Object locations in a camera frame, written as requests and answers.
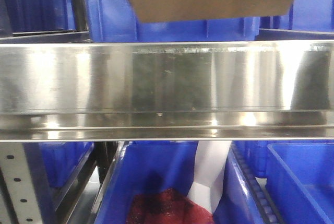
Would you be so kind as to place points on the stainless steel shelf rail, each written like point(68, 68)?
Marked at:
point(167, 91)

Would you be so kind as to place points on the red mesh fabric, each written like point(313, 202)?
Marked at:
point(168, 206)

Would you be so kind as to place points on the blue bin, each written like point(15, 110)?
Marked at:
point(156, 166)
point(61, 158)
point(304, 15)
point(116, 21)
point(300, 181)
point(40, 15)

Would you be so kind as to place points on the blue bin lower centre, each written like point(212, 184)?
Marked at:
point(156, 166)

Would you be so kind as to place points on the white perforated shelf post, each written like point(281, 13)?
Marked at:
point(19, 183)

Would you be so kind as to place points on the white plastic piece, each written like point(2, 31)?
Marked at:
point(207, 186)

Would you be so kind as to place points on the blue bin upper left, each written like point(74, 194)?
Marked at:
point(40, 15)

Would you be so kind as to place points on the blue bin upper centre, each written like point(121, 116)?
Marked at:
point(116, 21)

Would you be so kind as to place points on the blue bin lower left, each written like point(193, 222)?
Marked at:
point(61, 158)

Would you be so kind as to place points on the blue bin lower right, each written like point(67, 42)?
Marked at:
point(300, 181)

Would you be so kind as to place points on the blue bin upper right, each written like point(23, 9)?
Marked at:
point(304, 15)

